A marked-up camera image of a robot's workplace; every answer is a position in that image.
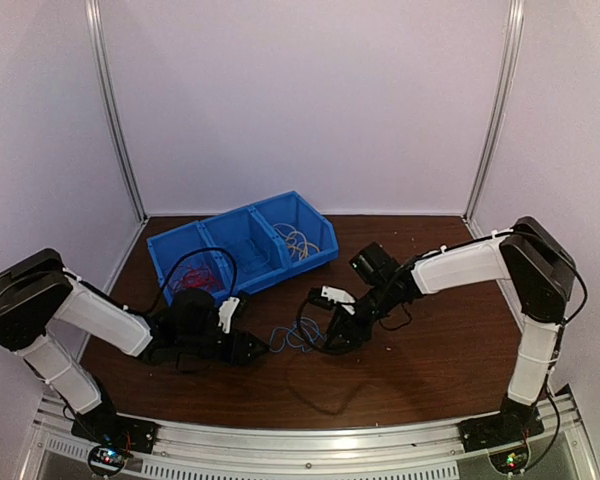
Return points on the blue three-compartment bin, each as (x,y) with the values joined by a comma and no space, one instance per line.
(248,249)

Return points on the aluminium frame post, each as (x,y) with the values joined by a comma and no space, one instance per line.
(112,115)
(509,60)

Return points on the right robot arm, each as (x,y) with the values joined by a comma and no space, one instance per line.
(526,255)

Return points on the right aluminium frame post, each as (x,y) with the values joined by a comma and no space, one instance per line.
(509,60)

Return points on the left aluminium frame post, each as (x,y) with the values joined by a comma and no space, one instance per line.
(112,115)

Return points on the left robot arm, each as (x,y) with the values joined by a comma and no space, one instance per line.
(41,288)

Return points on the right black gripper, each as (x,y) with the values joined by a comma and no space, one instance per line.
(345,327)

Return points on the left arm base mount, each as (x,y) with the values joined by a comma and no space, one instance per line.
(115,437)

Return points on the front aluminium rail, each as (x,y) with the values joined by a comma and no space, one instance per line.
(429,450)

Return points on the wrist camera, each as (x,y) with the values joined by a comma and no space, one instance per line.
(327,297)
(230,310)

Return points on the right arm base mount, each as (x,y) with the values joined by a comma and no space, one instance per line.
(504,435)

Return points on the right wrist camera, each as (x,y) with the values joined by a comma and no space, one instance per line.
(327,297)

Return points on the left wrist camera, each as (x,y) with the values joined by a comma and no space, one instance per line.
(230,310)

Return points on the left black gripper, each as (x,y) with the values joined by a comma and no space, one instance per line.
(237,354)

